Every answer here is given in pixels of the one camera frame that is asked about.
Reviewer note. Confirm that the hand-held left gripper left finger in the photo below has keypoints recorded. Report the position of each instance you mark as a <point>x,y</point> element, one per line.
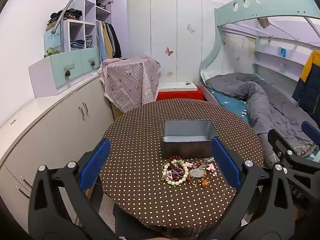
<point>96,163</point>

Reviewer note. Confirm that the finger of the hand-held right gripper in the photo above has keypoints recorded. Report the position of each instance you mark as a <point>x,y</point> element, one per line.
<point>275,137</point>
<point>311,131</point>

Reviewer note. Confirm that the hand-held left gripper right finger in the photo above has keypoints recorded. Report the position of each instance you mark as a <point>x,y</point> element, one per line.
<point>226,163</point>

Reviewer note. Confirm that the rectangular metal tin box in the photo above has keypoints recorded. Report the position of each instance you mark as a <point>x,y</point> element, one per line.
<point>187,132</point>

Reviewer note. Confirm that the pink charm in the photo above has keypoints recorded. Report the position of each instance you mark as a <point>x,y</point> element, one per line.
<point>212,168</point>

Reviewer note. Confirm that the orange knot charm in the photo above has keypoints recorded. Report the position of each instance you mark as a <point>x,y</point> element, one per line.
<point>205,183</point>

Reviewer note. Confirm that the grey duvet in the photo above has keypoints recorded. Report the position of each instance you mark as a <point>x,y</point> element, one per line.
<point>260,100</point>

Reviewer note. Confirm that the navy and yellow jacket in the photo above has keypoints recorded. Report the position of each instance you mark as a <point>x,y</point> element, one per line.
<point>310,85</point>

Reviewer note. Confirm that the round table polka-dot cloth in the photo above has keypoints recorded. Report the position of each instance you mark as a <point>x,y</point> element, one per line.
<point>140,135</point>

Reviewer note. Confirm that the teal bed sheet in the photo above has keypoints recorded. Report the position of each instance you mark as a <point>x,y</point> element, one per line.
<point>230,103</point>

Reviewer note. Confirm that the cream low cabinet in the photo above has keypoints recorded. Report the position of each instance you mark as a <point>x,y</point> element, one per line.
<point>55,120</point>

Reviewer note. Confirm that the pink bear print cloth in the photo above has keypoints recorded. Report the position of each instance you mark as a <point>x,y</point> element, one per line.
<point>127,80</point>

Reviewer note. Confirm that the white board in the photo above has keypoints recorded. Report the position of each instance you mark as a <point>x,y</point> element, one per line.
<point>172,86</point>

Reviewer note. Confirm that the pine cone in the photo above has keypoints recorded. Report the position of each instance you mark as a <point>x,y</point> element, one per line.
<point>67,73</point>
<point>93,63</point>

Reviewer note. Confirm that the lilac shelf unit mint drawers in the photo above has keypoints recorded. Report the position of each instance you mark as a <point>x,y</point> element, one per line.
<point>57,72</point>

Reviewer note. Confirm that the folded blue jeans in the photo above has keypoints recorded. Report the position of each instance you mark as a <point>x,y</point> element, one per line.
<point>77,45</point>

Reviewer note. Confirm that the green ornament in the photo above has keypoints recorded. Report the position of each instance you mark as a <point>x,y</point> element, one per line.
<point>51,52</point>

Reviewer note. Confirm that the folded grey clothes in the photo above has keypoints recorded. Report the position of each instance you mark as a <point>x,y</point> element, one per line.
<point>89,41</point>

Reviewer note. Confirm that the row of hanging clothes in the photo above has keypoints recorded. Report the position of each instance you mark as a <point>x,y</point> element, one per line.
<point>107,40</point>

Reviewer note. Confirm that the pink butterfly sticker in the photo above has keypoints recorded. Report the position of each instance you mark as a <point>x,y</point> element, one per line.
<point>169,51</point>

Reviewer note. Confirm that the mint storage box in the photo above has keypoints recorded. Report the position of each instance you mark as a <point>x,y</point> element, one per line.
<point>53,40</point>

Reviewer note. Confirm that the pale butterfly sticker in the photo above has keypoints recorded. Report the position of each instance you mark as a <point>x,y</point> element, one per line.
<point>191,28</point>

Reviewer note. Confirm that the white wardrobe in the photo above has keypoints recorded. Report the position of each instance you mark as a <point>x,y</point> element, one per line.
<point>160,25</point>

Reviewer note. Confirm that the pile of dark clothes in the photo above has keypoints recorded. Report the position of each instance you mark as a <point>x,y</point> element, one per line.
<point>66,13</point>

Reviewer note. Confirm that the small blue wall item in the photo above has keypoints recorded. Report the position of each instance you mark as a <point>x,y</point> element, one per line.
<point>282,51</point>

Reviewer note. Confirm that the mint bunk bed frame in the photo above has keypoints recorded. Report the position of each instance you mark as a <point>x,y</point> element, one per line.
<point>275,2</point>

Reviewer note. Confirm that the curved metal rail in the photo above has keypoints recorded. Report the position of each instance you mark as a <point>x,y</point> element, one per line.
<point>65,12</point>

